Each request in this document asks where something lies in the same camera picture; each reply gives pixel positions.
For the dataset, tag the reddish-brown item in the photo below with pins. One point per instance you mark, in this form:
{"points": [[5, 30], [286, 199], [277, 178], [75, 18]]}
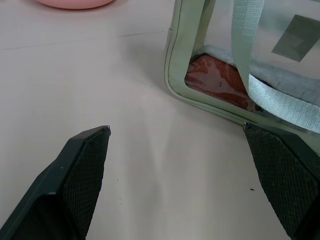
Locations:
{"points": [[215, 80]]}

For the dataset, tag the pink round plate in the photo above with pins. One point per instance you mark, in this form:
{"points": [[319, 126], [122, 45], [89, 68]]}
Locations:
{"points": [[75, 3]]}

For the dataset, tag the green transparent toiletry bag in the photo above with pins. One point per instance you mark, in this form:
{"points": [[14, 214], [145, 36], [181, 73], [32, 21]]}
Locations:
{"points": [[180, 62]]}

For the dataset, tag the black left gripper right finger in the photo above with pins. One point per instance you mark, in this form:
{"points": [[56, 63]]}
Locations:
{"points": [[287, 175]]}

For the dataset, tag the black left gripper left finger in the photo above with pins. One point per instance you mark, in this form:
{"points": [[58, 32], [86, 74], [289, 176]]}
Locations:
{"points": [[75, 175]]}

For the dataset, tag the grey cloth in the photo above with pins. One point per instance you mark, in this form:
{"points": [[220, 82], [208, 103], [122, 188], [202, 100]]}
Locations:
{"points": [[287, 78]]}

